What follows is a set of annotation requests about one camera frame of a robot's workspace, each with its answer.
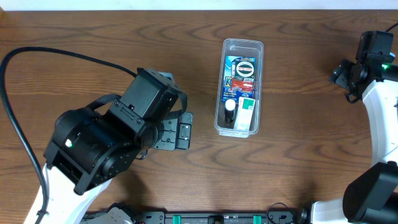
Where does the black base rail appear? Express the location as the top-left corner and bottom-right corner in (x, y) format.
(83, 210), (308, 224)

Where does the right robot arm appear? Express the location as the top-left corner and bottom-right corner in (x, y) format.
(309, 62), (397, 223)

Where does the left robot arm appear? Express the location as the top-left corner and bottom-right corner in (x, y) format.
(25, 101), (193, 223)

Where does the red small box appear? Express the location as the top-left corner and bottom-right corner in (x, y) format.
(232, 78), (254, 92)

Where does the dark bottle white cap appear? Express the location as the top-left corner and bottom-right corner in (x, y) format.
(224, 99), (236, 128)

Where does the green white medicine box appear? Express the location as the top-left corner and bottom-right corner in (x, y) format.
(234, 96), (256, 131)

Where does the green round-label box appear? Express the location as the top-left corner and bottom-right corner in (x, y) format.
(234, 58), (255, 78)

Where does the blue Kool Fever box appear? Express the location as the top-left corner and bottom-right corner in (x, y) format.
(222, 55), (256, 102)

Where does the clear plastic container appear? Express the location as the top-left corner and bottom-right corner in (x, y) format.
(215, 39), (264, 138)

